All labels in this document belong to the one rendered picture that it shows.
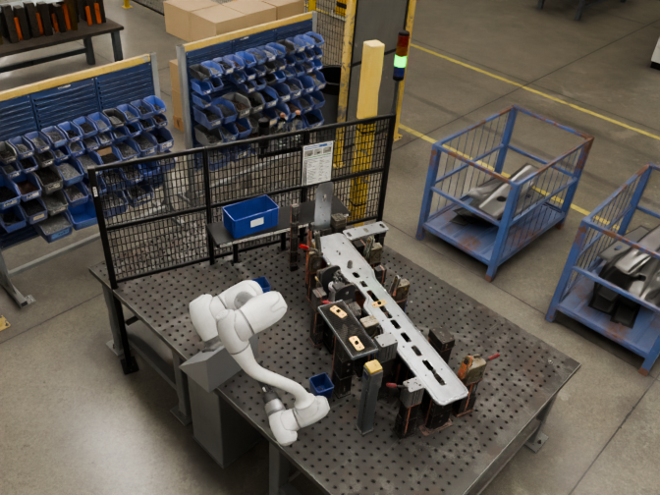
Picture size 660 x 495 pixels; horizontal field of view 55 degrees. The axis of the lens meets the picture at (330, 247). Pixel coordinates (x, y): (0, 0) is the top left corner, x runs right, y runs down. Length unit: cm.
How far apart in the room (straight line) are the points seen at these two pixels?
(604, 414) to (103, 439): 321
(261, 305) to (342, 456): 87
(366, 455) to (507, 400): 85
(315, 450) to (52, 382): 206
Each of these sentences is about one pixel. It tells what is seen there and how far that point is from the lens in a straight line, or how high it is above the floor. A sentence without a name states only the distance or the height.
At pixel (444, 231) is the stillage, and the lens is 554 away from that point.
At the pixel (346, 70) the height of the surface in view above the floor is 104.
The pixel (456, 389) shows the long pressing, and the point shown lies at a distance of 313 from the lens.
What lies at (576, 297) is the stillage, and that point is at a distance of 524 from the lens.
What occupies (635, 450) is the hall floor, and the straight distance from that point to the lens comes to 461.
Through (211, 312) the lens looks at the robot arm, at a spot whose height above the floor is 102.
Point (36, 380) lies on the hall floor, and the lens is 463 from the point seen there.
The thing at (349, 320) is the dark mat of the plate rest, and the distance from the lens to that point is 312.
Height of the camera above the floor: 333
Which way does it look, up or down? 38 degrees down
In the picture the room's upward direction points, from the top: 4 degrees clockwise
